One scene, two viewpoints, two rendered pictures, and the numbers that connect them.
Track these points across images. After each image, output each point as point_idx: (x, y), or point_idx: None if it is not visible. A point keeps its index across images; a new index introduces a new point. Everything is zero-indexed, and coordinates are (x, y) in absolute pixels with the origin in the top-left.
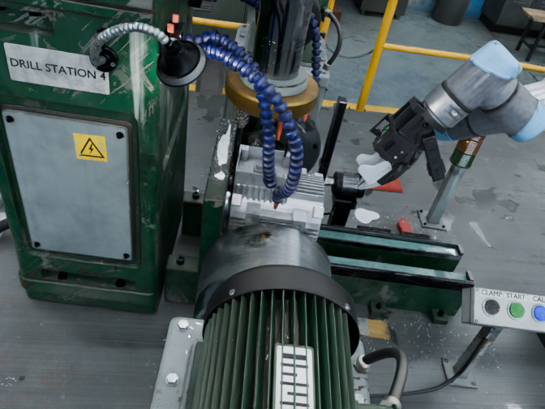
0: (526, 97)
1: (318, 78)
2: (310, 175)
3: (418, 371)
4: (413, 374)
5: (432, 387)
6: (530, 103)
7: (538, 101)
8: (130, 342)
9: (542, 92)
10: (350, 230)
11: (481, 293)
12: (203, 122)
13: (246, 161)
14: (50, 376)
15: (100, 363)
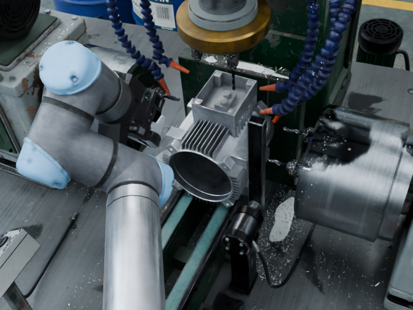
0: (35, 119)
1: (289, 93)
2: (215, 141)
3: (60, 293)
4: (60, 286)
5: (35, 284)
6: (31, 127)
7: (31, 142)
8: (182, 109)
9: (115, 289)
10: (207, 250)
11: (15, 234)
12: None
13: (246, 93)
14: (173, 75)
15: (173, 95)
